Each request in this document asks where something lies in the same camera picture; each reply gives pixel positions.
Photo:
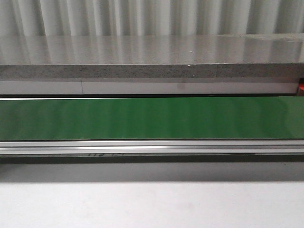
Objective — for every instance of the green conveyor belt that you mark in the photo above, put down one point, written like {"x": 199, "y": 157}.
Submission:
{"x": 152, "y": 129}

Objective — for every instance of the grey speckled stone counter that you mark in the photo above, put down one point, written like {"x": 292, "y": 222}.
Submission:
{"x": 151, "y": 65}

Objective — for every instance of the red plastic tray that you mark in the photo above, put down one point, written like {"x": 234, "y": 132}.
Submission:
{"x": 301, "y": 87}

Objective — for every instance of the white corrugated curtain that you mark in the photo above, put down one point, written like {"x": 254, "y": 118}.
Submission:
{"x": 150, "y": 17}

